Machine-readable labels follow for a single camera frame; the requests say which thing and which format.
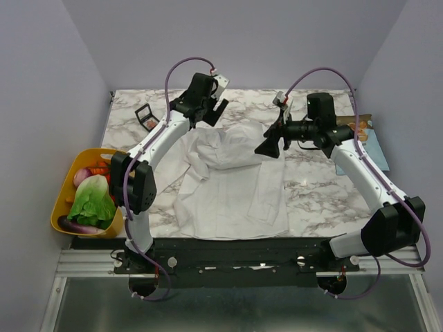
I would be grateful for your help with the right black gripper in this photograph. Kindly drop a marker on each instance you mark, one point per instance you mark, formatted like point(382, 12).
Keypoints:
point(281, 133)

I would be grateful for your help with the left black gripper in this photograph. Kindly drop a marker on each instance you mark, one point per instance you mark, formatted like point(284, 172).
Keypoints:
point(212, 117)

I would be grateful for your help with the white button shirt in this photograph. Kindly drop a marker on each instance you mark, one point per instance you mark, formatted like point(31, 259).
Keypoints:
point(227, 191)

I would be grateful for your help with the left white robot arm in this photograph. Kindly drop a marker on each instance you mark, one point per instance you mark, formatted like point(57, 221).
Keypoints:
point(132, 181)

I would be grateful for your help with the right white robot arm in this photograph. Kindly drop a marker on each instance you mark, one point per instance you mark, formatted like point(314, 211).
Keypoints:
point(396, 218)

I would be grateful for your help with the blue chips bag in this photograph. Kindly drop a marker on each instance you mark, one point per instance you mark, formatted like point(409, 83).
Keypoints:
point(367, 137)

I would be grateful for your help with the red toy pepper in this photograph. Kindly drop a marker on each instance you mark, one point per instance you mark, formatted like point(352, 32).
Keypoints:
point(107, 176)

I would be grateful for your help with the orange toy carrot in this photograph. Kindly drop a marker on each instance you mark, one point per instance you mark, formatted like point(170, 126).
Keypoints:
point(100, 168)

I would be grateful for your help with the yellow plastic basket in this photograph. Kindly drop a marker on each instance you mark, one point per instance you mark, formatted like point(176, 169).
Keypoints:
point(65, 198)

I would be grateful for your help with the purple toy onion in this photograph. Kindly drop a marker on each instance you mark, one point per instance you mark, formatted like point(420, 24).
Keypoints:
point(81, 175)

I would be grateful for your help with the green toy lettuce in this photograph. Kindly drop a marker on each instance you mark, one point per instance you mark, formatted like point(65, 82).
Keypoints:
point(93, 206)

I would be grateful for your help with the purple toy eggplant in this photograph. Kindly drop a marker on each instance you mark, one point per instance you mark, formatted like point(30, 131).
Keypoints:
point(74, 227)

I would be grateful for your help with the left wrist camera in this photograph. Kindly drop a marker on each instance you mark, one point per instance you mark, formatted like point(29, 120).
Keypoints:
point(221, 83)

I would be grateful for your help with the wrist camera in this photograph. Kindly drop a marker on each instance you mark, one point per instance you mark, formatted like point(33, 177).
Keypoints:
point(284, 103)
point(221, 83)

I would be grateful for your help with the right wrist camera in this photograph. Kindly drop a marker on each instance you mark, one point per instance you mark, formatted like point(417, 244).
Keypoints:
point(284, 103)

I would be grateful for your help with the left black frame stand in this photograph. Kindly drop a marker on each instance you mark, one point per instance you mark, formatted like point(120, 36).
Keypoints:
point(143, 114)

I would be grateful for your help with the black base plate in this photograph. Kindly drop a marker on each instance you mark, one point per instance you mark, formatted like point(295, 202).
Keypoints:
point(191, 263)

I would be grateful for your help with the aluminium rail frame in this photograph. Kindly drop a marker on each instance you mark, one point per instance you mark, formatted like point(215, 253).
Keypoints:
point(73, 263)

